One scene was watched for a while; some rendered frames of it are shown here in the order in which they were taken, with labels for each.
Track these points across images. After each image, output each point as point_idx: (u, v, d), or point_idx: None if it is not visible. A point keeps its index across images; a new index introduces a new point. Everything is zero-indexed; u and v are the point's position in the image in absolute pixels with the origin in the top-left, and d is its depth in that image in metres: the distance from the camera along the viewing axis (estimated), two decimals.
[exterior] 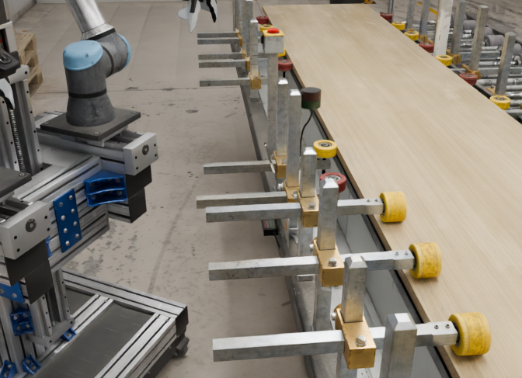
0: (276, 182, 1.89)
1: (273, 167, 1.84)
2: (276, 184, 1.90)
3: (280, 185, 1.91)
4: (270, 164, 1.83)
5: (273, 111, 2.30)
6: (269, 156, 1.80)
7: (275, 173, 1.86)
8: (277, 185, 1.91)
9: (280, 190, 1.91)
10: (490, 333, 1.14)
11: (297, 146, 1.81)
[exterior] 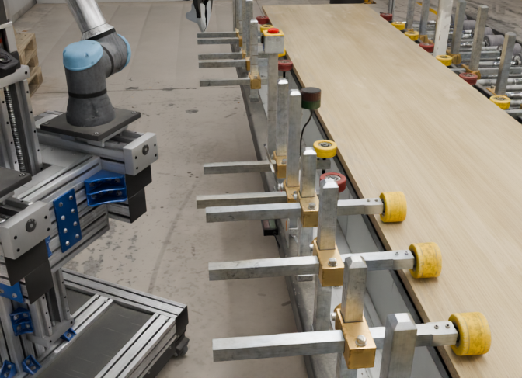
0: (276, 182, 1.89)
1: (273, 168, 1.84)
2: (276, 184, 1.90)
3: (280, 185, 1.91)
4: (270, 165, 1.83)
5: (273, 111, 2.30)
6: (269, 157, 1.80)
7: (275, 174, 1.86)
8: (277, 185, 1.91)
9: (280, 190, 1.91)
10: (490, 333, 1.14)
11: (297, 146, 1.81)
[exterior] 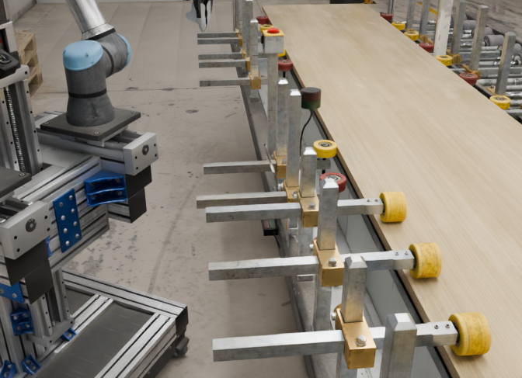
0: (276, 182, 1.89)
1: (273, 168, 1.84)
2: (276, 184, 1.90)
3: (280, 185, 1.91)
4: (270, 165, 1.83)
5: (273, 111, 2.30)
6: (269, 157, 1.80)
7: (275, 174, 1.86)
8: (277, 185, 1.91)
9: (280, 190, 1.91)
10: (490, 333, 1.14)
11: (297, 146, 1.81)
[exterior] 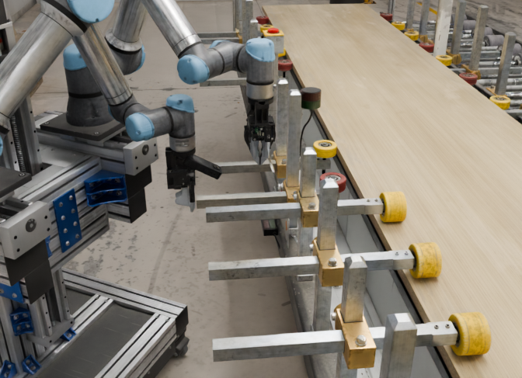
0: (276, 182, 1.89)
1: (273, 168, 1.84)
2: (276, 184, 1.90)
3: (280, 185, 1.91)
4: (270, 165, 1.83)
5: (273, 111, 2.30)
6: (269, 157, 1.80)
7: (275, 174, 1.86)
8: (277, 185, 1.91)
9: (280, 190, 1.91)
10: (490, 333, 1.14)
11: (297, 146, 1.81)
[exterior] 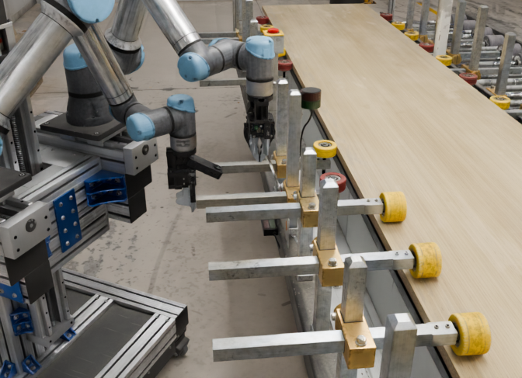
0: (276, 182, 1.89)
1: (272, 167, 1.84)
2: (276, 184, 1.90)
3: (280, 185, 1.91)
4: (269, 164, 1.83)
5: (273, 111, 2.30)
6: (268, 156, 1.81)
7: (274, 173, 1.86)
8: (277, 185, 1.91)
9: (280, 190, 1.91)
10: (490, 333, 1.14)
11: (297, 146, 1.81)
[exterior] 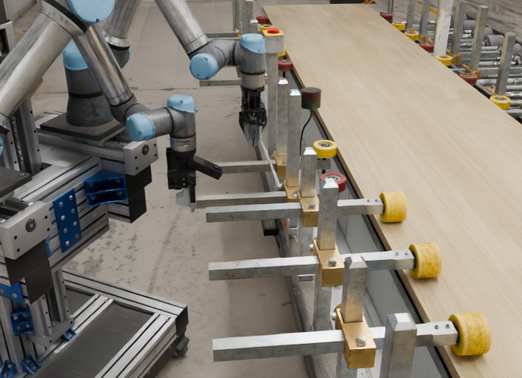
0: (275, 177, 1.93)
1: (269, 157, 1.95)
2: (276, 180, 1.92)
3: (280, 183, 1.92)
4: (266, 155, 1.96)
5: (273, 111, 2.30)
6: (264, 144, 1.97)
7: (273, 165, 1.94)
8: (277, 182, 1.92)
9: (281, 185, 1.91)
10: (490, 333, 1.14)
11: (297, 146, 1.81)
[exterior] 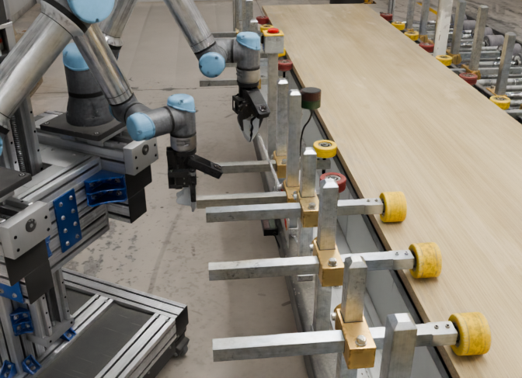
0: (275, 177, 1.93)
1: (269, 158, 1.95)
2: (276, 180, 1.92)
3: (280, 183, 1.92)
4: (266, 155, 1.96)
5: (273, 111, 2.30)
6: (263, 145, 1.97)
7: (273, 166, 1.94)
8: (277, 182, 1.92)
9: (281, 185, 1.91)
10: (490, 333, 1.14)
11: (297, 146, 1.81)
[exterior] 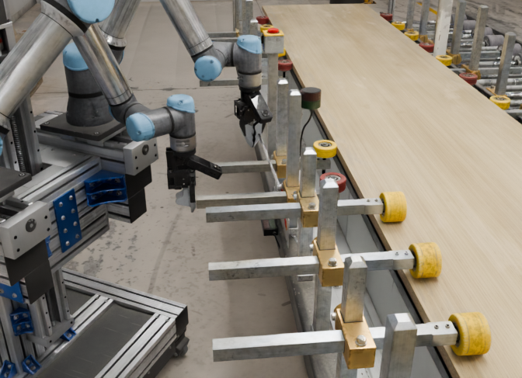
0: (275, 177, 1.93)
1: (269, 158, 1.95)
2: (276, 180, 1.92)
3: (280, 183, 1.92)
4: (266, 155, 1.96)
5: (273, 111, 2.30)
6: (263, 145, 1.97)
7: (273, 166, 1.94)
8: (277, 182, 1.92)
9: (281, 185, 1.91)
10: (490, 333, 1.14)
11: (297, 146, 1.81)
